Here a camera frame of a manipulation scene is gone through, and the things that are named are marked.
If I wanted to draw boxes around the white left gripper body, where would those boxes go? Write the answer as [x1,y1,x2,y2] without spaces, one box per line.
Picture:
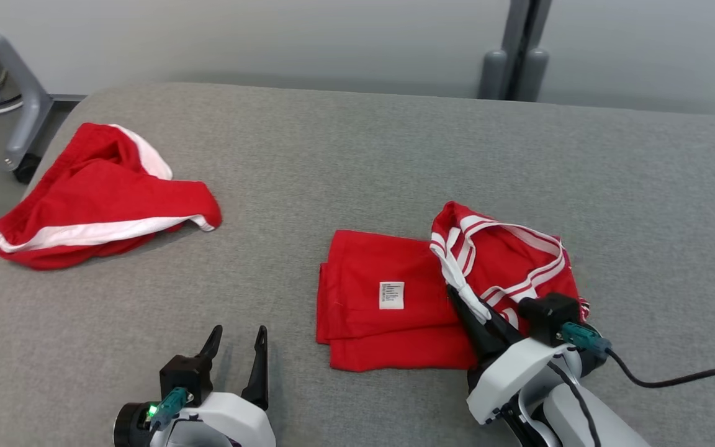
[114,391,277,447]

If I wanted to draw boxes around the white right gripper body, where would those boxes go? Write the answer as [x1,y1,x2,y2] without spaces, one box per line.
[466,338,609,426]

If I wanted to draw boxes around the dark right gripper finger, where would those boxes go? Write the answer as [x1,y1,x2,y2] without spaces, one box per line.
[446,286,496,374]
[479,301,523,353]

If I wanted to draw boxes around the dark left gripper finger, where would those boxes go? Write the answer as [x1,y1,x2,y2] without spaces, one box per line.
[196,325,223,373]
[241,325,269,412]

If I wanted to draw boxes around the red Bulls basketball jersey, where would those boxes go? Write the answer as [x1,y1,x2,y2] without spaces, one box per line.
[316,201,591,373]

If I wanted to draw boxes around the red shorts with white stripe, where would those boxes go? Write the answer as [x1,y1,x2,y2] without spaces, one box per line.
[0,122,223,271]

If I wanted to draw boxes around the grey wheeled stand leg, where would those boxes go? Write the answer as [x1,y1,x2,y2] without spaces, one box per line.
[0,31,88,184]

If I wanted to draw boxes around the teal plug left gripper cable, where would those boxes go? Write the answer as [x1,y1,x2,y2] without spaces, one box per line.
[146,386,194,435]

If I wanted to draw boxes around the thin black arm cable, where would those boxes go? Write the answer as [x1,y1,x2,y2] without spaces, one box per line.
[547,360,600,447]

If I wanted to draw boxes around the black cable with teal plug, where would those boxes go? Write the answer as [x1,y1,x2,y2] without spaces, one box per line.
[559,322,715,389]

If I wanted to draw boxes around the grey partition post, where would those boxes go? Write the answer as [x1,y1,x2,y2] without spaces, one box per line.
[479,0,554,102]

